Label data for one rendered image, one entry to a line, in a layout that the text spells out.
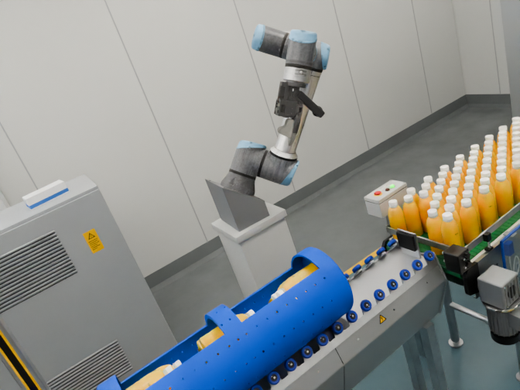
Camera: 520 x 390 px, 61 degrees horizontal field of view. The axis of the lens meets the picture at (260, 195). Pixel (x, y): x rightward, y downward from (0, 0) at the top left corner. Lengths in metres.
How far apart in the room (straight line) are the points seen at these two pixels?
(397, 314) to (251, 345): 0.67
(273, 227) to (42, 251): 1.37
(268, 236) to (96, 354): 1.46
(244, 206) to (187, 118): 2.16
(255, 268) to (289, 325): 0.90
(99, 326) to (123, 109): 1.92
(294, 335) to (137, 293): 1.74
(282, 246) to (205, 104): 2.27
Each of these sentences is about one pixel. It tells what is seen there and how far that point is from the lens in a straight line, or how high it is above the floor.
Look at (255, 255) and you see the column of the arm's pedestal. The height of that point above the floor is 0.94.
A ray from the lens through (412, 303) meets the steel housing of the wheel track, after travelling 1.95.
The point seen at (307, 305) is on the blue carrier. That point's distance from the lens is 1.57.
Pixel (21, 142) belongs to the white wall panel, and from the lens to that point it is 4.07.
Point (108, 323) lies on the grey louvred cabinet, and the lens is 3.16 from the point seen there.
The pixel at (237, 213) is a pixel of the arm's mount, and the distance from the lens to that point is 2.29.
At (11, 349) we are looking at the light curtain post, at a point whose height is 1.37.
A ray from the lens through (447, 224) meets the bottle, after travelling 1.98.
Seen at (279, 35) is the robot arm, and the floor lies 1.98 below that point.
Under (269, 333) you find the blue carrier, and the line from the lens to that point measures 1.52.
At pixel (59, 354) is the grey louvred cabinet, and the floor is 0.59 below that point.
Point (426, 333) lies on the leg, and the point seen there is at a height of 0.60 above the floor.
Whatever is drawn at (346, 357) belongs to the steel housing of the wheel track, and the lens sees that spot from 1.78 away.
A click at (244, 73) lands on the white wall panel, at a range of 4.58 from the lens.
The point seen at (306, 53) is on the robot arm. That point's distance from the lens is 1.51.
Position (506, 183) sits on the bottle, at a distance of 2.25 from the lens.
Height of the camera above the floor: 2.09
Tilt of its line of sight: 22 degrees down
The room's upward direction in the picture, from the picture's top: 20 degrees counter-clockwise
